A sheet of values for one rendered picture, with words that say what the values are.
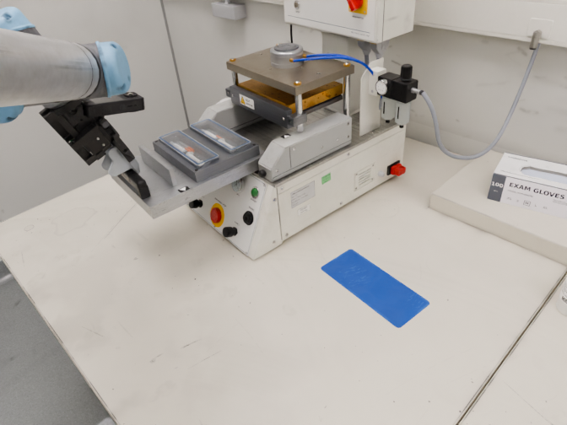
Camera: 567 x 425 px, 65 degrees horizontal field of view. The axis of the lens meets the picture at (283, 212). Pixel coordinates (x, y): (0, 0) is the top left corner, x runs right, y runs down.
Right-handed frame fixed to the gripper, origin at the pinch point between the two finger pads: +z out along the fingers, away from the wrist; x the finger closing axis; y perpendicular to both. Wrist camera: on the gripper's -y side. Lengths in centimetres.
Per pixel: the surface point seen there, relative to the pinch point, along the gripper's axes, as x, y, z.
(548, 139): 43, -83, 46
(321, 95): 10.1, -42.2, 10.5
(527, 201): 51, -60, 42
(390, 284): 43, -21, 35
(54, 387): -51, 72, 81
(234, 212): 6.1, -10.2, 22.9
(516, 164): 44, -66, 39
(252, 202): 11.8, -13.8, 19.3
